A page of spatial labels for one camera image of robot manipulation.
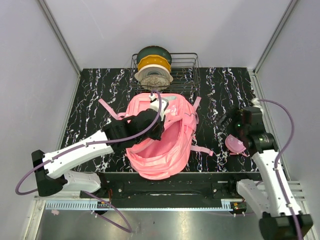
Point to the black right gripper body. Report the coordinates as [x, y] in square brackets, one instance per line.
[239, 128]

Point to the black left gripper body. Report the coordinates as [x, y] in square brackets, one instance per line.
[156, 134]

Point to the pink purple pencil case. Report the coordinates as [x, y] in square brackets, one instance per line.
[235, 146]

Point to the pink student backpack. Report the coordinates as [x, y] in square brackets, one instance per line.
[160, 159]

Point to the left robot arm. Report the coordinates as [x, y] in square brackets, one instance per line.
[50, 167]

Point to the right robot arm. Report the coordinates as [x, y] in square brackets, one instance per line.
[280, 217]

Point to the grey patterned plate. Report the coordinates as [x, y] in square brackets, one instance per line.
[155, 81]

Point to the yellow plate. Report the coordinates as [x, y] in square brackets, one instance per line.
[154, 59]

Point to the dark green plate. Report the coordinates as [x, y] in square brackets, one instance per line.
[154, 50]

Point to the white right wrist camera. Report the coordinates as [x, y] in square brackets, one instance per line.
[257, 104]

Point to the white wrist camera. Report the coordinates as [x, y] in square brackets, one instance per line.
[158, 105]
[257, 104]

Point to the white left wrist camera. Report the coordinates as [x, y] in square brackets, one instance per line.
[158, 105]

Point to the black wire dish rack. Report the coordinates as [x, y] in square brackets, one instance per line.
[184, 70]

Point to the aluminium front rail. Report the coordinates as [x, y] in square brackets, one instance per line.
[81, 201]

